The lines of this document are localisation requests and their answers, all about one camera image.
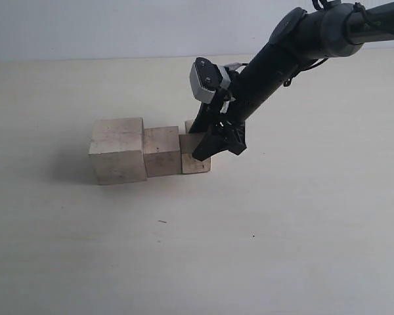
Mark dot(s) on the smallest wooden cube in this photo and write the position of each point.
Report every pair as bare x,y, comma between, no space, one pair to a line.
188,127

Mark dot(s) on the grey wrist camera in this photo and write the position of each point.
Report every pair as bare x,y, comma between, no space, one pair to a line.
206,79

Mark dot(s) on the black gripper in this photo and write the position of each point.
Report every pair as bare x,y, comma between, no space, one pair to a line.
263,75

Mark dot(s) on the medium-small wooden cube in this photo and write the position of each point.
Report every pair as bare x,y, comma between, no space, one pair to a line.
190,165

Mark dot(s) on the second largest wooden cube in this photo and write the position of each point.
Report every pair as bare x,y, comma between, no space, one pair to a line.
162,151

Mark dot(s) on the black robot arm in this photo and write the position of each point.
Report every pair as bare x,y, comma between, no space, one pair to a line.
229,94

